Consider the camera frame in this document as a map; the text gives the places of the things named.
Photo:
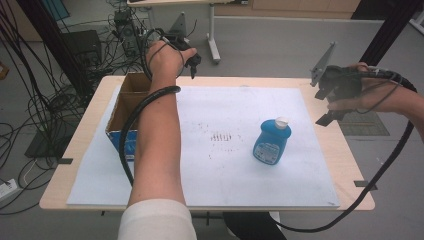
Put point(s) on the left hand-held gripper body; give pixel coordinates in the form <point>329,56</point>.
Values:
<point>178,40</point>

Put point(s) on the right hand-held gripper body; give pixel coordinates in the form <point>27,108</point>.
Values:
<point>343,81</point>

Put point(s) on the blue bottle with white cap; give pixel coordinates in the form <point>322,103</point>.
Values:
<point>271,143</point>

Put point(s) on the blue cardboard box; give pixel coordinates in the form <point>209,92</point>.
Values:
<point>128,100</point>

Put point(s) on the person's left hand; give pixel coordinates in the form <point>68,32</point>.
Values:
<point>165,61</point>

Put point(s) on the person's right hand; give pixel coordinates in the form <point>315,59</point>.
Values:
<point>380,96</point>

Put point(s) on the grey floor grate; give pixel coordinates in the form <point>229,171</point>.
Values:
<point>363,125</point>

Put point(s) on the black tape piece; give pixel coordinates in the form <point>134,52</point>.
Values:
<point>65,161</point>
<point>365,185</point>

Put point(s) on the wooden cabinet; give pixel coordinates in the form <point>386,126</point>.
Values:
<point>286,8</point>

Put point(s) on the black computer tower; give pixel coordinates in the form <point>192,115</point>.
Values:
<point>81,46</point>

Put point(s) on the white mat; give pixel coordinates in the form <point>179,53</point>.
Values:
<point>216,173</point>

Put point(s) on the teal panel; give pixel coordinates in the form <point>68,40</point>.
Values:
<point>55,8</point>

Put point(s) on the person's dark trouser leg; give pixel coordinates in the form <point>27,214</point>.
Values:
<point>253,228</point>

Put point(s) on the person's left white sleeve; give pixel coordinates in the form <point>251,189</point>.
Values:
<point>156,221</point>

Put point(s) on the dark floor mat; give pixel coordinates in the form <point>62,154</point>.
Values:
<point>46,146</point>

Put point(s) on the white power strip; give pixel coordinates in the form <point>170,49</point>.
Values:
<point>7,190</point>

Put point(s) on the black metal post with base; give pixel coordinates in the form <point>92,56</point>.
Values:
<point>388,30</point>

